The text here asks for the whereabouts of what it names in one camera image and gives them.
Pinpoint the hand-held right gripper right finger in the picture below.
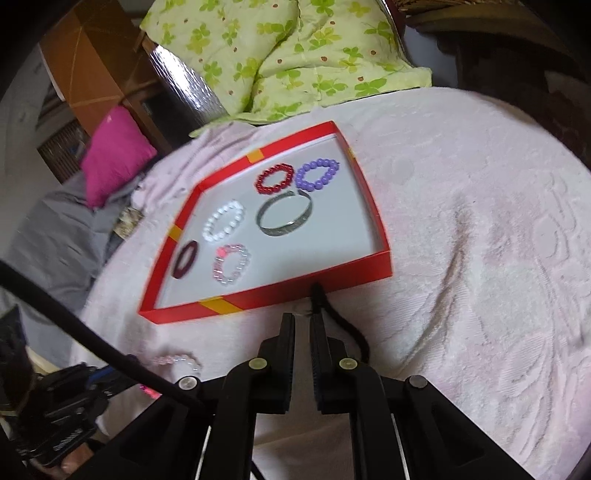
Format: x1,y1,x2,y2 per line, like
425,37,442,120
309,316,522,480

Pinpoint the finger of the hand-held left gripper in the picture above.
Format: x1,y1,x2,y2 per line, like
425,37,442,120
88,354,139,386
104,381,162,403

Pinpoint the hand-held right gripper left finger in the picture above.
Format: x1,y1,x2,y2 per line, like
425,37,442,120
108,313,296,480

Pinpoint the black hair tie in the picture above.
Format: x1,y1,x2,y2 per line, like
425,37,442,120
310,282,371,363

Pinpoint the pink crystal bead bracelet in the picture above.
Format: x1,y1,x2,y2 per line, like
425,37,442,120
154,353,202,377
212,244,252,287

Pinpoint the red cardboard tray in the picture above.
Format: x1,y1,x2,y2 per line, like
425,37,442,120
139,121,394,326

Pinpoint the white bead bracelet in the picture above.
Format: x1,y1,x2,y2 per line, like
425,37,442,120
202,200,245,243

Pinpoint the dark red bead bracelet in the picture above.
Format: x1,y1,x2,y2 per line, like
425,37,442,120
255,163,295,195

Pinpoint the purple bead bracelet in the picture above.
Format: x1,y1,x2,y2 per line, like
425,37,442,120
295,158,340,191

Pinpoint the person's left hand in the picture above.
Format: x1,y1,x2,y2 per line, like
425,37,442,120
46,440,100,476

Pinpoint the dark maroon bangle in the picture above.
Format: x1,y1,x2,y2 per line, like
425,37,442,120
172,240,199,280

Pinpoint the silver metal bangle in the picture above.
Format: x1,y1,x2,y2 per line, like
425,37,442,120
256,189,315,238

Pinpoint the grey cloth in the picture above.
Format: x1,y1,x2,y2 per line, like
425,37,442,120
9,178,144,370

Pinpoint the beige lace cloth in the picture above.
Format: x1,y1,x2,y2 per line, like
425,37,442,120
111,208,145,241

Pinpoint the magenta pillow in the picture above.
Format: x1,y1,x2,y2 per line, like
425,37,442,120
81,105,158,209

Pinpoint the silver foil panel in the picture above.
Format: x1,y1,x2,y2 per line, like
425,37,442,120
148,44,232,132

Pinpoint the orange wooden furniture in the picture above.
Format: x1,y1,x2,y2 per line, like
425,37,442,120
39,0,171,153

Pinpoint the green floral quilt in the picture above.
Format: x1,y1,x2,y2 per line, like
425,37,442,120
140,0,433,137

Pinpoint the dark wooden furniture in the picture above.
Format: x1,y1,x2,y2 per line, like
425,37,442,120
406,7,591,162

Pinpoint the black cable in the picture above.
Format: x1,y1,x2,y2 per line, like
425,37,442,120
0,261,206,409

